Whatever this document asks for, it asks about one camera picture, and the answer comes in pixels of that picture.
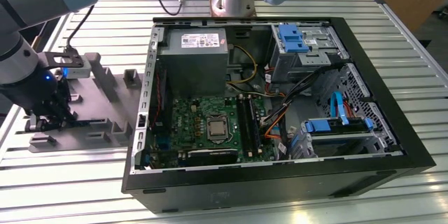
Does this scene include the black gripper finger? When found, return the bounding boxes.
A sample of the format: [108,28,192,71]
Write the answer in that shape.
[25,108,68,133]
[52,82,79,128]

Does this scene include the black RAM slot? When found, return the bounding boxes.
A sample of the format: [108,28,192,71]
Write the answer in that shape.
[244,94,259,155]
[236,94,249,156]

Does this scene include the RAM slot white latches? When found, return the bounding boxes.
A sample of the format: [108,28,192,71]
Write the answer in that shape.
[240,94,255,156]

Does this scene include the grey parts rack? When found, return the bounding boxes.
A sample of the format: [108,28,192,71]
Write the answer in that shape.
[27,52,144,154]

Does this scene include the green motherboard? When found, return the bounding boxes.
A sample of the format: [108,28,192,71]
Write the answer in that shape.
[145,95,279,169]

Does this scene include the grey power supply box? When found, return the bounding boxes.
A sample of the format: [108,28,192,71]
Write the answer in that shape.
[156,27,231,98]

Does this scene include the metal socket cover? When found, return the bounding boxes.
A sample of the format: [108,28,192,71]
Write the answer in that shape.
[204,114,233,142]

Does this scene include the silver CPU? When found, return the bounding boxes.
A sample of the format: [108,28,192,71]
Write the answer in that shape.
[208,121,228,136]

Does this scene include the black graphics card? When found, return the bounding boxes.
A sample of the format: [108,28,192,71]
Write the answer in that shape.
[176,147,240,167]

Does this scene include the black PC case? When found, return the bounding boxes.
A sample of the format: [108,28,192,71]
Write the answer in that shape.
[120,16,439,213]

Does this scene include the blue plastic drive latch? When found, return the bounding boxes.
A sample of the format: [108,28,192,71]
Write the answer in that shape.
[279,25,311,54]

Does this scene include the blue disk carrier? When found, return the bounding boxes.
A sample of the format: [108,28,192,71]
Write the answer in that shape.
[303,118,372,133]

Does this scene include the grey metal drive cage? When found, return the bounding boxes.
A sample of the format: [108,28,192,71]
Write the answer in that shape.
[271,24,351,83]

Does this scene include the grey metal disk bay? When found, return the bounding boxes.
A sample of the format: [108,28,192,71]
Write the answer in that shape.
[300,118,385,158]

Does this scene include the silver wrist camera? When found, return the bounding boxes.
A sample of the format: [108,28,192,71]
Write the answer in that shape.
[64,63,93,79]

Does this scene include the black camera bracket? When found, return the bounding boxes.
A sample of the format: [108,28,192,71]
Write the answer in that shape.
[37,51,85,68]

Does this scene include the black camera cable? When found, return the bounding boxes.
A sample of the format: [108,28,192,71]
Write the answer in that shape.
[65,5,96,51]

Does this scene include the yellow black power cable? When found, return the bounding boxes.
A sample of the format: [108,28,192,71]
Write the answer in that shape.
[225,45,259,90]

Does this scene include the red orange black power cable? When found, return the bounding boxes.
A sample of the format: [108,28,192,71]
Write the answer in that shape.
[261,63,281,96]

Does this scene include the black white cable bundle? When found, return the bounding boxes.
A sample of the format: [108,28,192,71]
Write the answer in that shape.
[279,67,344,108]

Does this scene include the blue flat data cable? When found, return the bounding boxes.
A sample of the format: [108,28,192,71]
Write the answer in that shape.
[329,91,352,126]

